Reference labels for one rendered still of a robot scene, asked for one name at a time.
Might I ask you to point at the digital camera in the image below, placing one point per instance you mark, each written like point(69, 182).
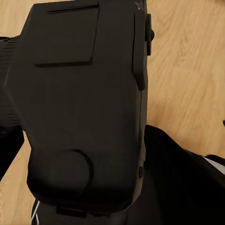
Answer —
point(76, 81)

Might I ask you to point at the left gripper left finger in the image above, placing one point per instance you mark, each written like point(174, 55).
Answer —
point(11, 140)

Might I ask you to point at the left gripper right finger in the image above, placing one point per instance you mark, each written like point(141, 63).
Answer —
point(186, 193)

